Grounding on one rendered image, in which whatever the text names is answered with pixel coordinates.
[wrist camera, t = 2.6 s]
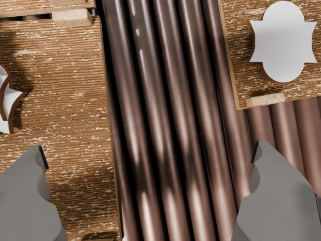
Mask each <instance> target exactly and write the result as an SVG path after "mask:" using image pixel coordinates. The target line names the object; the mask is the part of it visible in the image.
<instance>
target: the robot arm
mask: <svg viewBox="0 0 321 241"><path fill-rule="evenodd" d="M251 163H252V164H253V166H254V168H253V172H252V175H251V179H250V182H249V186H248V187H249V190H250V192H251V194H250V195H248V196H246V197H244V198H243V199H242V202H241V205H240V209H239V212H238V215H237V219H236V222H235V227H234V231H233V234H232V238H231V241H321V198H320V197H318V195H317V194H316V192H315V191H314V189H313V188H312V186H311V185H310V184H309V182H308V181H307V180H306V178H305V177H304V176H303V175H302V174H301V173H300V172H299V171H298V170H297V169H296V168H295V167H294V166H293V165H292V164H291V163H290V162H289V161H288V160H287V159H286V158H284V157H283V156H282V155H281V154H280V153H279V152H278V151H277V150H276V149H275V148H274V147H273V146H271V145H270V144H269V143H268V142H267V141H264V140H257V141H256V144H255V148H254V151H253V155H252V159H251ZM47 169H49V167H48V164H47V161H46V158H45V155H44V152H43V148H42V145H39V146H32V147H30V148H29V149H28V150H27V151H26V152H24V153H23V154H22V155H21V156H20V157H19V158H18V159H17V160H16V161H15V162H14V163H13V164H11V165H10V166H9V167H8V168H7V169H6V170H5V171H4V172H3V173H2V174H1V175H0V241H68V239H67V236H66V233H65V230H64V227H63V225H62V222H61V219H60V216H59V214H58V211H57V208H56V206H55V205H54V204H52V203H50V202H48V200H49V197H50V195H51V191H50V188H49V185H48V182H47V180H46V177H45V173H46V170H47Z"/></svg>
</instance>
